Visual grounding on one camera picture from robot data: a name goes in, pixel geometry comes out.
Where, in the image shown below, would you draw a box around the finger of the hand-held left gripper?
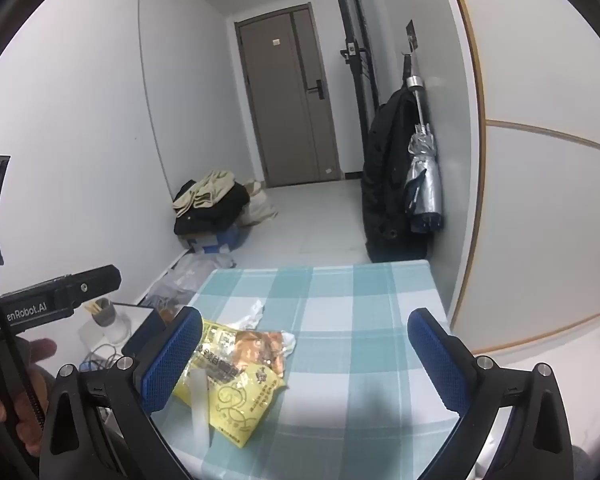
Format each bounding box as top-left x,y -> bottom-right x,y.
0,264 -> 122,307

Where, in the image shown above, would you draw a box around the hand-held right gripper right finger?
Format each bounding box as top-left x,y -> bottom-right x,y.
406,307 -> 576,480

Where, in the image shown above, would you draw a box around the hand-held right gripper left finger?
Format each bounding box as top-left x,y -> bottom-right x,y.
39,305 -> 203,480

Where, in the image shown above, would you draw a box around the brown snack packet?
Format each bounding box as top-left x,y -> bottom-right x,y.
232,330 -> 287,377

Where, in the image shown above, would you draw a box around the yellow snack packet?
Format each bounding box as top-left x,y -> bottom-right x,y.
172,319 -> 287,449

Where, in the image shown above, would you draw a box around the person's left hand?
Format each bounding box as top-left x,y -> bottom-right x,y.
0,337 -> 58,456

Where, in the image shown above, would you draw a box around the grey cup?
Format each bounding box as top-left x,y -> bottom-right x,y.
92,299 -> 117,329

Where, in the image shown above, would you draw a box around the dark flat case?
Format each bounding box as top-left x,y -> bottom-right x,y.
121,305 -> 174,359

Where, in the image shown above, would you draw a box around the translucent plastic strip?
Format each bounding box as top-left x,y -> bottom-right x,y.
190,370 -> 212,449

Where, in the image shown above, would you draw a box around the clear plastic container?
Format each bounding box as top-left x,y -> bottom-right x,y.
77,309 -> 131,357

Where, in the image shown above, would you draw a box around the grey plastic bags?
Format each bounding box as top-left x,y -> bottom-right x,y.
145,252 -> 236,312

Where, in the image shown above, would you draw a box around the small crumpled white tissue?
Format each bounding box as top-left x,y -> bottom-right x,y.
228,300 -> 297,358

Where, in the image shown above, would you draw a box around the teal checked tablecloth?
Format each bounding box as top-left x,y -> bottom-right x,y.
147,260 -> 486,480

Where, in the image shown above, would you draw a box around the blue white cardboard box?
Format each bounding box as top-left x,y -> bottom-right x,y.
182,224 -> 242,257

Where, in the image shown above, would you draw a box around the white cloth bag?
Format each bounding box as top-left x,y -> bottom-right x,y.
237,179 -> 280,226

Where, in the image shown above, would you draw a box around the silver blue padded bag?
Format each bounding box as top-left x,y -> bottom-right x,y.
404,75 -> 444,234

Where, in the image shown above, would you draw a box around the black coat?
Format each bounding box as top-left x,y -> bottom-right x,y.
361,87 -> 443,264

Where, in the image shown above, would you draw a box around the white gold-trimmed cabinet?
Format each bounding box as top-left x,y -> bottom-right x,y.
440,0 -> 600,362

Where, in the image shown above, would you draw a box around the grey-brown door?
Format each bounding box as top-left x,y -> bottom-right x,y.
234,4 -> 342,189

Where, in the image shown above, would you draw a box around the black metal rack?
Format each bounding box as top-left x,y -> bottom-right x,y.
327,0 -> 382,161

